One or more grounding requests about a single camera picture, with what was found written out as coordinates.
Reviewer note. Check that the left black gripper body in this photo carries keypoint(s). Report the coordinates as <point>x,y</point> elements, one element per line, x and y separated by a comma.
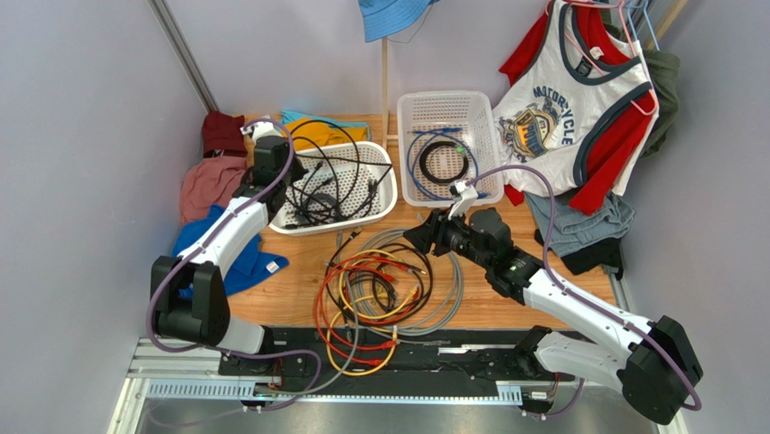
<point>287,151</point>

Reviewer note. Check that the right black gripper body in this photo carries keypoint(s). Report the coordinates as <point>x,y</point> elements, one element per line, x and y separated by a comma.
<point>431,230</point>

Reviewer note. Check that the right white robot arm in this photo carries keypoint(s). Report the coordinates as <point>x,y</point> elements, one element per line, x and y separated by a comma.
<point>651,363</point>

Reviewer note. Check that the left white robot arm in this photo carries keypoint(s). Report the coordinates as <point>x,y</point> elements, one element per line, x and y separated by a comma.
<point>188,298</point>

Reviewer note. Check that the orange cloth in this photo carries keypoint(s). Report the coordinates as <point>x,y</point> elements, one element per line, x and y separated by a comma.
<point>309,133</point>

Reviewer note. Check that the teal cloth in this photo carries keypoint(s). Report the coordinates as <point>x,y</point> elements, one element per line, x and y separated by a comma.
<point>288,116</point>

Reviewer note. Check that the dark red cloth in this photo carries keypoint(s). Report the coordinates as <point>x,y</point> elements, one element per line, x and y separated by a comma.
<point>221,135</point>

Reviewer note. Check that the pink cloth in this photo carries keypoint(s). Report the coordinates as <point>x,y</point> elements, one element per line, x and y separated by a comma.
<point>213,181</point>

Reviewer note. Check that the white oval perforated basket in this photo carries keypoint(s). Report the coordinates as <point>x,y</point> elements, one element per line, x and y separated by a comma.
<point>346,186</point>

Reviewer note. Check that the white rectangular perforated basket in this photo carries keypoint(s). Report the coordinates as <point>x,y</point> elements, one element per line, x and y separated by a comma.
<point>444,136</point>

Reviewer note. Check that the black garment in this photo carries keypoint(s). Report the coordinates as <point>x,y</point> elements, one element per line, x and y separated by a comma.
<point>582,251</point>

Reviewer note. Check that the denim jeans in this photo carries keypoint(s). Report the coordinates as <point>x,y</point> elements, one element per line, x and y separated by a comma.
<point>573,230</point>

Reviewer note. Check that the white motorcycle tank top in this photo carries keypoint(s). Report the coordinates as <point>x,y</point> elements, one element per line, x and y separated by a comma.
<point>559,120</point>

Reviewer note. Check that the blue bucket hat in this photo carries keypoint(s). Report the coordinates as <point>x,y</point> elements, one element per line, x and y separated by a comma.
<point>383,18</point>

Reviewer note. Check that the red shirt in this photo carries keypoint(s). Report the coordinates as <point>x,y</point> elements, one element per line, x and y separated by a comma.
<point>613,144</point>

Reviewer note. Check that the olive green garment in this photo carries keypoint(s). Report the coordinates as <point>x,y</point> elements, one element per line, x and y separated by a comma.
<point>663,68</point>

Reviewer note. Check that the pink clothes hanger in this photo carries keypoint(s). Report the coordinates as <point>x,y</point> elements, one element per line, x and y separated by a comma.
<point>633,44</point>

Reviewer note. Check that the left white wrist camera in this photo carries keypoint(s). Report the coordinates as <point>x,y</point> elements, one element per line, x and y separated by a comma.
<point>258,129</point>

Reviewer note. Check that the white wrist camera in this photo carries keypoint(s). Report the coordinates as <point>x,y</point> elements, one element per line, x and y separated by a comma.
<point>464,195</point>
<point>258,129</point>

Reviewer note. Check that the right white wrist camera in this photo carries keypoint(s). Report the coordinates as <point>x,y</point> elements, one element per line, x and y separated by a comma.
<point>464,195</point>

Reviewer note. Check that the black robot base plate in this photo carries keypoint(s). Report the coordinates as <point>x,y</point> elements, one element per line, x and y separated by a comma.
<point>488,354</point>

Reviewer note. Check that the aluminium frame post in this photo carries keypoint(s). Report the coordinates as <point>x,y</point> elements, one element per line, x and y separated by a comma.
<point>174,35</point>

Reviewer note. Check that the white slotted cable duct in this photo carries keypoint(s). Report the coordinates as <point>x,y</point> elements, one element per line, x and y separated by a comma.
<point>438,388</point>

